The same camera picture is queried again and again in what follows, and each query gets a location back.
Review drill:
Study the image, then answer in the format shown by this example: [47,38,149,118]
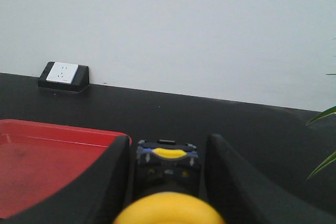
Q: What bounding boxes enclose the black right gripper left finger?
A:
[2,136,130,223]

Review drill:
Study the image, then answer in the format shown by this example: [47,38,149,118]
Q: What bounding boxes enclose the black white power socket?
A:
[38,61,90,93]

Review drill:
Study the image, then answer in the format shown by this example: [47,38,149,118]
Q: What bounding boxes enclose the red plastic tray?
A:
[1,119,122,219]

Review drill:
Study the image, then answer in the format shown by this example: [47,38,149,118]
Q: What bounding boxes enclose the green plant leaves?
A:
[306,73,336,180]

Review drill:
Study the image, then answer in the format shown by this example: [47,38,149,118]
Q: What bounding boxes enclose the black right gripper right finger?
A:
[204,134,335,223]

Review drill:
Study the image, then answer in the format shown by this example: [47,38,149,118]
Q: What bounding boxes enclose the yellow mushroom push button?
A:
[113,140,226,223]

